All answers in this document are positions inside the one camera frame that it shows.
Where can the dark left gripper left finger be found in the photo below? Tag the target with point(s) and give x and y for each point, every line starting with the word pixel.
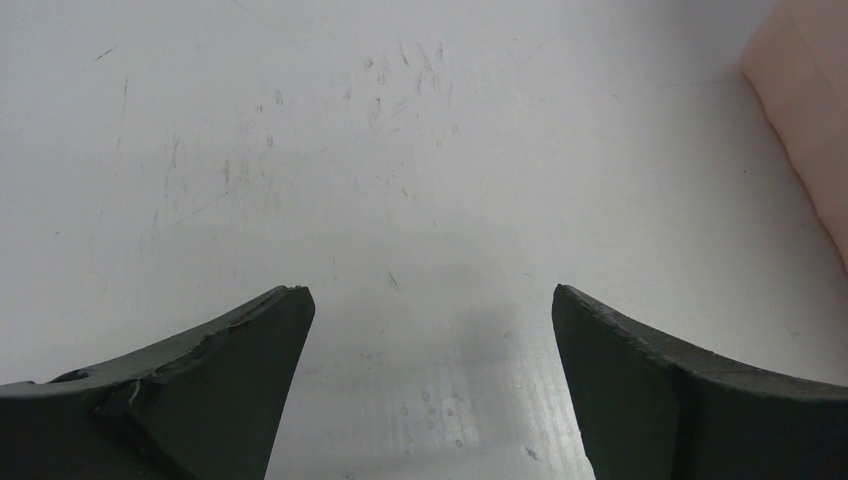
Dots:
pixel 203 404

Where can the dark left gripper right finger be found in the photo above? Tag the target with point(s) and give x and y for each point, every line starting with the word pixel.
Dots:
pixel 652 406

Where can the pink plastic bin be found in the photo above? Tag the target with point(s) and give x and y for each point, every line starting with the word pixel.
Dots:
pixel 796 61

